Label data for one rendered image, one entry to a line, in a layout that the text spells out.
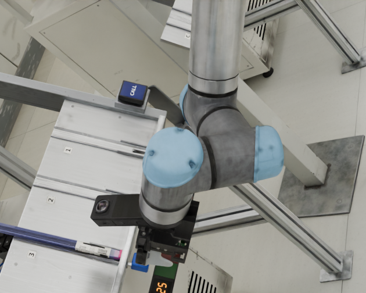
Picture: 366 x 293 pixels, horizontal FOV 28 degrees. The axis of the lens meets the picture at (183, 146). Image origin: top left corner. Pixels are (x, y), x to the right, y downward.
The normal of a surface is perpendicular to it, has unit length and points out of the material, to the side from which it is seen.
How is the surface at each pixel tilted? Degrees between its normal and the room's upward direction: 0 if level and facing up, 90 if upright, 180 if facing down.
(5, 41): 90
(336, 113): 0
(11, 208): 0
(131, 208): 16
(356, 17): 0
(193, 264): 90
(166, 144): 46
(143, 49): 90
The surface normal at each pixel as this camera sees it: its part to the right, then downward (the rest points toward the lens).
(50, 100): -0.20, 0.81
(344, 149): -0.62, -0.54
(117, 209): -0.40, -0.56
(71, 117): 0.11, -0.54
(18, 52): 0.75, -0.23
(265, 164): 0.32, 0.32
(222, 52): 0.21, 0.53
